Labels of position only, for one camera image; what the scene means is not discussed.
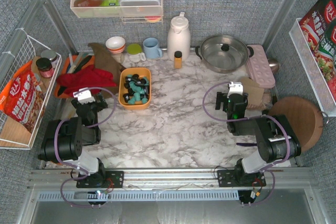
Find brown cloth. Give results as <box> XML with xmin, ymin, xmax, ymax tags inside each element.
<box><xmin>88</xmin><ymin>42</ymin><xmax>125</xmax><ymax>84</ymax></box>

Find glass jar silver lid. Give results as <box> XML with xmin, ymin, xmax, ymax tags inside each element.
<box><xmin>41</xmin><ymin>49</ymin><xmax>58</xmax><ymax>64</ymax></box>

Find white wire side basket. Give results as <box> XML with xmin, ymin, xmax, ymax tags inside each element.
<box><xmin>1</xmin><ymin>28</ymin><xmax>62</xmax><ymax>150</ymax></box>

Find white orange striped bowl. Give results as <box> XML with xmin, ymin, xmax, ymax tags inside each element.
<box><xmin>105</xmin><ymin>36</ymin><xmax>125</xmax><ymax>54</ymax></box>

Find white mesh right basket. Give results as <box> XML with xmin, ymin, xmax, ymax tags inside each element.
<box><xmin>289</xmin><ymin>18</ymin><xmax>335</xmax><ymax>117</ymax></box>

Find black kitchen knife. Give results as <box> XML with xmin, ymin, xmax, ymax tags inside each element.
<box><xmin>66</xmin><ymin>55</ymin><xmax>92</xmax><ymax>73</ymax></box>

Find orange plastic storage basket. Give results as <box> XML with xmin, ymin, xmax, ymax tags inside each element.
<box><xmin>119</xmin><ymin>67</ymin><xmax>151</xmax><ymax>110</ymax></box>

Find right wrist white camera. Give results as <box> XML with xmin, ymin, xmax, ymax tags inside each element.
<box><xmin>227</xmin><ymin>82</ymin><xmax>244</xmax><ymax>98</ymax></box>

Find red seasoning packets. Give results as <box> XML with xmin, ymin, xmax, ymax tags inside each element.
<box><xmin>299</xmin><ymin>0</ymin><xmax>336</xmax><ymax>88</ymax></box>

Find clear plastic containers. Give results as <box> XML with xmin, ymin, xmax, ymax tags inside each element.
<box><xmin>119</xmin><ymin>0</ymin><xmax>161</xmax><ymax>17</ymax></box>

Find orange cutting board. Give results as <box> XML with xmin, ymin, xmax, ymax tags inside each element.
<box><xmin>54</xmin><ymin>54</ymin><xmax>95</xmax><ymax>99</ymax></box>

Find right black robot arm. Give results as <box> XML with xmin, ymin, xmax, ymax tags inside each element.
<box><xmin>215</xmin><ymin>92</ymin><xmax>301</xmax><ymax>186</ymax></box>

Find orange snack bag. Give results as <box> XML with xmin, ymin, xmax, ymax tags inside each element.
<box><xmin>1</xmin><ymin>61</ymin><xmax>44</xmax><ymax>133</ymax></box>

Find green lid white cup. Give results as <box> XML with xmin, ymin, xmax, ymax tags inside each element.
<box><xmin>127</xmin><ymin>44</ymin><xmax>146</xmax><ymax>63</ymax></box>

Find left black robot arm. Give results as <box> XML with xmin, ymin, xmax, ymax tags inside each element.
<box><xmin>37</xmin><ymin>93</ymin><xmax>108</xmax><ymax>188</ymax></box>

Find red cloth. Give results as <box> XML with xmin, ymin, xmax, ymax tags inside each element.
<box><xmin>56</xmin><ymin>65</ymin><xmax>117</xmax><ymax>97</ymax></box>

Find orange spice bottle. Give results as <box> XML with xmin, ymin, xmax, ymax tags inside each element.
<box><xmin>174</xmin><ymin>51</ymin><xmax>182</xmax><ymax>69</ymax></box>

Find cardboard pieces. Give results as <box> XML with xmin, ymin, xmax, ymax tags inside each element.
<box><xmin>239</xmin><ymin>77</ymin><xmax>266</xmax><ymax>110</ymax></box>

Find pink egg tray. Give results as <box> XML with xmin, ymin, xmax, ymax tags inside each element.
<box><xmin>246</xmin><ymin>44</ymin><xmax>276</xmax><ymax>89</ymax></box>

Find round wooden board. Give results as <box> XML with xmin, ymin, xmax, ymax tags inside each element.
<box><xmin>268</xmin><ymin>96</ymin><xmax>323</xmax><ymax>153</ymax></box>

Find light blue mug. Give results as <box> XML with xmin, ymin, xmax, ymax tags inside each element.
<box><xmin>143</xmin><ymin>38</ymin><xmax>163</xmax><ymax>59</ymax></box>

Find steel pot with lid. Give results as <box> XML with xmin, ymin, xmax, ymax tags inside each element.
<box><xmin>195</xmin><ymin>35</ymin><xmax>254</xmax><ymax>74</ymax></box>

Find amber bottle in basket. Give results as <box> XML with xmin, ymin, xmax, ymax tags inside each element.
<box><xmin>73</xmin><ymin>0</ymin><xmax>104</xmax><ymax>7</ymax></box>

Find white thermos jug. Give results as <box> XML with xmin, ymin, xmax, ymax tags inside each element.
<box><xmin>167</xmin><ymin>12</ymin><xmax>191</xmax><ymax>61</ymax></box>

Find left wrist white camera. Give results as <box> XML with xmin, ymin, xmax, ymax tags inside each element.
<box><xmin>73</xmin><ymin>88</ymin><xmax>95</xmax><ymax>104</ymax></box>

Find red jar black lid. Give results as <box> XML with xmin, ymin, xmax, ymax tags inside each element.
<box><xmin>36</xmin><ymin>58</ymin><xmax>54</xmax><ymax>79</ymax></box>

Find wrist white camera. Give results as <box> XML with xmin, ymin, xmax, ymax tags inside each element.
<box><xmin>73</xmin><ymin>88</ymin><xmax>95</xmax><ymax>104</ymax></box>
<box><xmin>227</xmin><ymin>82</ymin><xmax>244</xmax><ymax>98</ymax></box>

